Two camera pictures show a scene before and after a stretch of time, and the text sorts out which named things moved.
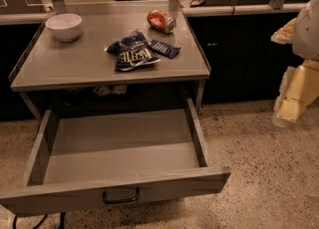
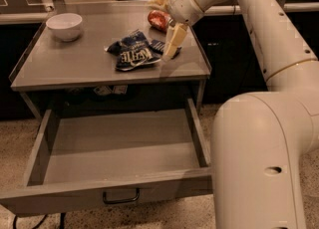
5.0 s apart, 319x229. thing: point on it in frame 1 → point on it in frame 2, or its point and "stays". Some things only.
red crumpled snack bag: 161,21 stays
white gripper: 307,33 → 179,7
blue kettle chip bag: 132,50 stays
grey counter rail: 188,11 stays
